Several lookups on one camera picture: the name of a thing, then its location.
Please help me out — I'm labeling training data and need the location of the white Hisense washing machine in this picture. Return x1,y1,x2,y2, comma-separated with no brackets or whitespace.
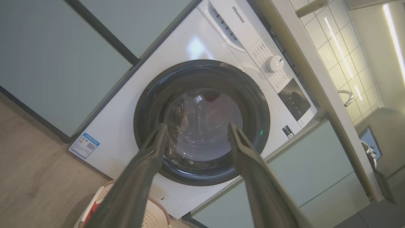
69,0,318,219

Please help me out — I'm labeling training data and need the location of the black washing machine display panel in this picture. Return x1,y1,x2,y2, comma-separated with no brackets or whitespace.
278,78,311,121

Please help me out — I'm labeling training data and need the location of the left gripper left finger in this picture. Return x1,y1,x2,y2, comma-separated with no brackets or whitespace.
85,123,167,228

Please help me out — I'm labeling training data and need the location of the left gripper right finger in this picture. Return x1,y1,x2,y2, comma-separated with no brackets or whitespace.
228,123,313,228

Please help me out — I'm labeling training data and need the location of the white perforated laundry basket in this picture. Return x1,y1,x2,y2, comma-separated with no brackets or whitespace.
73,180,173,228

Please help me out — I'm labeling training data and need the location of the white washing machine dial knob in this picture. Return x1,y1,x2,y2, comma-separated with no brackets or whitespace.
265,55,284,73

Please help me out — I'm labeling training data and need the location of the blue energy label sticker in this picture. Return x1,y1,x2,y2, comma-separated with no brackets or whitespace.
69,132,100,159

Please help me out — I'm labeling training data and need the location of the grey metal faucet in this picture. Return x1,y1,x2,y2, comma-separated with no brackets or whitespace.
337,90,355,107

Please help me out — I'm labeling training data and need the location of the round white filter cover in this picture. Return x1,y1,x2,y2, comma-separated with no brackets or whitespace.
160,196,183,212

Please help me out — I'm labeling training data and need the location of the dark wall screen panel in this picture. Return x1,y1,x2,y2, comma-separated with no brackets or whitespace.
359,126,383,161

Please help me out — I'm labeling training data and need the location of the red and white garment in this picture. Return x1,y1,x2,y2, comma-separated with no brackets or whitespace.
83,203,102,227

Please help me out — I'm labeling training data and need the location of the dark round washer door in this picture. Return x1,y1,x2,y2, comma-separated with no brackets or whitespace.
134,60,271,187

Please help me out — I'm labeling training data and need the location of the white detergent drawer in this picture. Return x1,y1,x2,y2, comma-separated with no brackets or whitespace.
198,0,268,54

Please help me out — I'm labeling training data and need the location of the LED light strip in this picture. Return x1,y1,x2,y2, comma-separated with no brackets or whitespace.
383,4,405,84

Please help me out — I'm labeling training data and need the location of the beige countertop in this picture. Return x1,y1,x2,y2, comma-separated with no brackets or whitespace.
252,0,385,202

